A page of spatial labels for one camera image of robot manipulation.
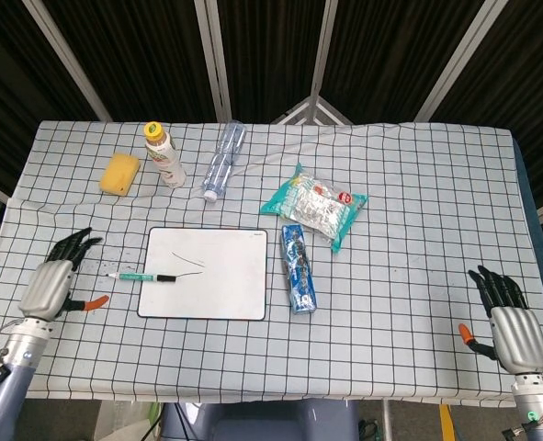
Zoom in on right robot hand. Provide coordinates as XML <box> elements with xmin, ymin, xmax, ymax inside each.
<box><xmin>458</xmin><ymin>265</ymin><xmax>543</xmax><ymax>374</ymax></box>

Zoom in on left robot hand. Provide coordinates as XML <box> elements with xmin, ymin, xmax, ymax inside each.
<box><xmin>17</xmin><ymin>227</ymin><xmax>111</xmax><ymax>322</ymax></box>

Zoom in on green whiteboard marker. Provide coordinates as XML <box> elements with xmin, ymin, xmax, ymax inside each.
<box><xmin>106</xmin><ymin>272</ymin><xmax>177</xmax><ymax>284</ymax></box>

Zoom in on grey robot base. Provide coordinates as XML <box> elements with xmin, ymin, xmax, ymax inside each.
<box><xmin>159</xmin><ymin>398</ymin><xmax>360</xmax><ymax>441</ymax></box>

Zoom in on yellow sponge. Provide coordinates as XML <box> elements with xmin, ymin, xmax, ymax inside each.
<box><xmin>98</xmin><ymin>153</ymin><xmax>141</xmax><ymax>197</ymax></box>

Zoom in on checkered white tablecloth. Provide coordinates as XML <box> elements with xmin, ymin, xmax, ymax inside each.
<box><xmin>0</xmin><ymin>119</ymin><xmax>543</xmax><ymax>408</ymax></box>

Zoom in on yellow capped drink bottle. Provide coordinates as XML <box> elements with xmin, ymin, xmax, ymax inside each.
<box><xmin>142</xmin><ymin>120</ymin><xmax>187</xmax><ymax>188</ymax></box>

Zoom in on clear plastic water bottle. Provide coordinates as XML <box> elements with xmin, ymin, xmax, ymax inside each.
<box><xmin>201</xmin><ymin>119</ymin><xmax>248</xmax><ymax>203</ymax></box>

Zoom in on blue cookie pack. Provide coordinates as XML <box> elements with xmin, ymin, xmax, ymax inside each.
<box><xmin>280</xmin><ymin>224</ymin><xmax>320</xmax><ymax>315</ymax></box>

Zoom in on teal snack bag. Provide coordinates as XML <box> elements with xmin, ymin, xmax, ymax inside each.
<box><xmin>259</xmin><ymin>163</ymin><xmax>369</xmax><ymax>254</ymax></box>

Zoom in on black folding screen panel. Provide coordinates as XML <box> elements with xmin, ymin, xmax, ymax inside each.
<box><xmin>0</xmin><ymin>0</ymin><xmax>543</xmax><ymax>203</ymax></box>

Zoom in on white dry-erase board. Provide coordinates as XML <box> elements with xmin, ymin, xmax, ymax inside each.
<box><xmin>136</xmin><ymin>226</ymin><xmax>269</xmax><ymax>321</ymax></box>

